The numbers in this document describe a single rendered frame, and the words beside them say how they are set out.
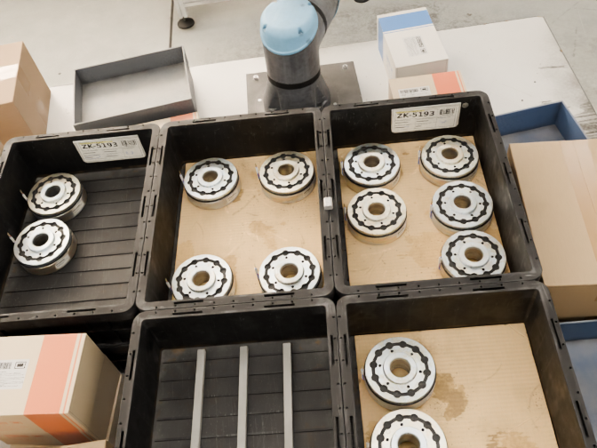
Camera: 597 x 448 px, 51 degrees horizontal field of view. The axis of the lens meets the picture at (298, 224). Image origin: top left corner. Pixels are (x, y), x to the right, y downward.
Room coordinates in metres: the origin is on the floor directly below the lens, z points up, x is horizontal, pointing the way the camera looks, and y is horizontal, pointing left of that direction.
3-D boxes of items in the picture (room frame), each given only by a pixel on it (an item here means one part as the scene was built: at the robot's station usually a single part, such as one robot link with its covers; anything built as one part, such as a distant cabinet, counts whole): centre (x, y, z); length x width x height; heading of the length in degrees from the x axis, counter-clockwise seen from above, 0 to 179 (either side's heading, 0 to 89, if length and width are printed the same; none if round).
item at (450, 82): (1.00, -0.33, 0.74); 0.16 x 0.12 x 0.07; 86
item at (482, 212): (0.62, -0.28, 0.86); 0.10 x 0.10 x 0.01
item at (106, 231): (0.70, 0.39, 0.87); 0.40 x 0.30 x 0.11; 173
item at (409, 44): (1.18, -0.34, 0.75); 0.20 x 0.12 x 0.09; 179
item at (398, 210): (0.64, -0.14, 0.86); 0.10 x 0.10 x 0.01
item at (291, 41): (1.08, -0.05, 0.91); 0.13 x 0.12 x 0.14; 155
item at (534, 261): (0.63, -0.21, 0.92); 0.40 x 0.30 x 0.02; 173
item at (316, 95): (1.07, -0.05, 0.80); 0.15 x 0.15 x 0.10
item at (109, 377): (0.42, 0.43, 0.81); 0.16 x 0.12 x 0.07; 79
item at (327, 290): (0.67, 0.09, 0.92); 0.40 x 0.30 x 0.02; 173
